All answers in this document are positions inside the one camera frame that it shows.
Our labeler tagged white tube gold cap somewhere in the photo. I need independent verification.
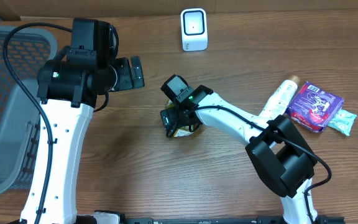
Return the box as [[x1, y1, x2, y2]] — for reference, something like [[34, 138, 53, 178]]
[[259, 75, 300, 120]]

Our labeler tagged purple snack packet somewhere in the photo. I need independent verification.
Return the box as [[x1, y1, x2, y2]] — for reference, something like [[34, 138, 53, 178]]
[[285, 82, 344, 133]]

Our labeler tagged teal snack packet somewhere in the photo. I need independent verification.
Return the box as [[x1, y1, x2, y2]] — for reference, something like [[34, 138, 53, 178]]
[[328, 109, 357, 136]]

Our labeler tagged green juice carton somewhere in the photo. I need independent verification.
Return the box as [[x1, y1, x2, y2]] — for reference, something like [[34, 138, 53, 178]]
[[162, 114, 200, 138]]

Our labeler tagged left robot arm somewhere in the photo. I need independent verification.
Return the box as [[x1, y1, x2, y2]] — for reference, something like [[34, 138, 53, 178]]
[[20, 19, 144, 223]]

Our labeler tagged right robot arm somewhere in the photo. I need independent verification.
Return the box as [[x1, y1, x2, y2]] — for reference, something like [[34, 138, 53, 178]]
[[161, 84, 317, 223]]

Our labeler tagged white barcode scanner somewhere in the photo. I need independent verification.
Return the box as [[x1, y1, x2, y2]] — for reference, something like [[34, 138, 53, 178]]
[[180, 8, 208, 52]]

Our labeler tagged grey plastic basket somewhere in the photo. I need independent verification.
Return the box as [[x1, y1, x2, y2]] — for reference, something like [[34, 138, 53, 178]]
[[0, 26, 57, 194]]

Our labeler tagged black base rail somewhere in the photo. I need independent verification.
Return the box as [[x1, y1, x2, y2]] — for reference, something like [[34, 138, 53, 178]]
[[116, 216, 346, 224]]

